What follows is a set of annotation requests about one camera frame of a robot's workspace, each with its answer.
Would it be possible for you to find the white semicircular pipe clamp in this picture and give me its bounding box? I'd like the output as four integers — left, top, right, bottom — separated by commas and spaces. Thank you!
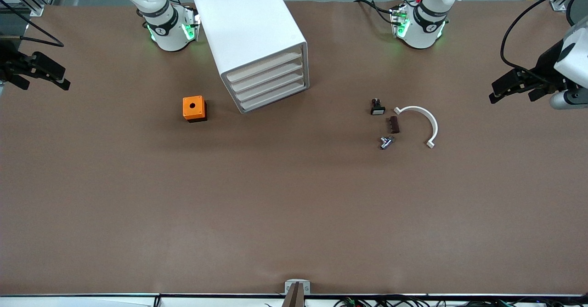
394, 106, 439, 149

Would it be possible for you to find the orange box with black base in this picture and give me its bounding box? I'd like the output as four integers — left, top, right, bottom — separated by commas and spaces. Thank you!
182, 96, 208, 123

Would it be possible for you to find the black table edge strip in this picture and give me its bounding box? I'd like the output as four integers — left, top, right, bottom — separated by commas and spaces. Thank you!
0, 292, 588, 298

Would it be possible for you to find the brown table mat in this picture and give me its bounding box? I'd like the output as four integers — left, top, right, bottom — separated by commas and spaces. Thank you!
0, 0, 588, 297

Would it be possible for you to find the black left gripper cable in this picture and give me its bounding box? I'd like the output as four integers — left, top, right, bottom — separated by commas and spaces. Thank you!
500, 0, 588, 75

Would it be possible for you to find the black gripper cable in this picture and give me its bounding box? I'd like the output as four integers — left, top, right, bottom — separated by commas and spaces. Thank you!
0, 0, 65, 49
500, 0, 588, 75

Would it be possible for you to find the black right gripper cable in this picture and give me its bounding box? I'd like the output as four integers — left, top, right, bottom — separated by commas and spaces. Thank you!
0, 0, 65, 49

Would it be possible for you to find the black left base cable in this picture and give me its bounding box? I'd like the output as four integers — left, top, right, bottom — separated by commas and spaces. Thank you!
354, 0, 396, 25

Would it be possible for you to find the grey metal bracket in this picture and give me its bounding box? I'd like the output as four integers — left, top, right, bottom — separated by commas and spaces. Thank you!
284, 279, 311, 295

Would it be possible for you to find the brown camera support post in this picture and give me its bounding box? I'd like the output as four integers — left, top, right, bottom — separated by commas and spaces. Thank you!
281, 282, 306, 307

